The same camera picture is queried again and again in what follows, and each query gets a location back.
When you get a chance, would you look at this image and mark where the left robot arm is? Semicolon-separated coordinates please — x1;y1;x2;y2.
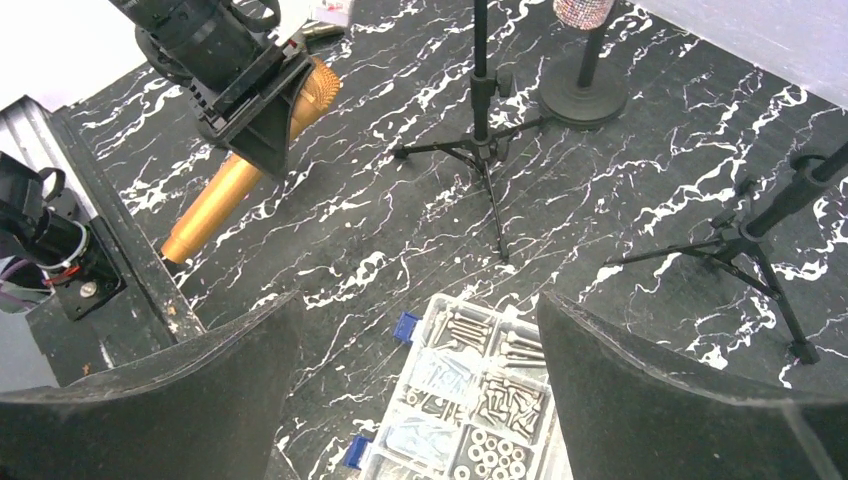
113;0;316;180

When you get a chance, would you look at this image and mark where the gold microphone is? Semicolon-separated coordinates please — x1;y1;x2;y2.
161;56;341;264

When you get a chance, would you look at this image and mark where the black front mounting bar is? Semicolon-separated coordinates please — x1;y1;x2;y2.
1;97;205;392

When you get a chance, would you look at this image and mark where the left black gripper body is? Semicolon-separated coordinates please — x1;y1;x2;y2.
188;40;315;143

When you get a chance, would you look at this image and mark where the tripod stand with clip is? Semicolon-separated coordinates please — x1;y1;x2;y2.
604;145;847;365

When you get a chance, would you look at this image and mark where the clear plastic screw box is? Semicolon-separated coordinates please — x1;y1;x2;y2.
344;294;573;480

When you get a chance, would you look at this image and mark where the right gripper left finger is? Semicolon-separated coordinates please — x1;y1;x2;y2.
1;292;304;479

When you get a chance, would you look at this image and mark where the tripod shock mount stand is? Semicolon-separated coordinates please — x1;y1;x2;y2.
392;0;547;263

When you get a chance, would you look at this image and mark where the glitter rhinestone microphone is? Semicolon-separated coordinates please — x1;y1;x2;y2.
552;0;616;31

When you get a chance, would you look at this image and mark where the round base clip stand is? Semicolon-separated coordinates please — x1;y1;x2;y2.
539;25;629;130

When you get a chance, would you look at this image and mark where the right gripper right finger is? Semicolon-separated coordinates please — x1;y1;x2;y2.
536;293;847;479

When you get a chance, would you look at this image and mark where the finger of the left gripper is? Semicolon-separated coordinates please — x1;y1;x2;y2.
221;62;314;180

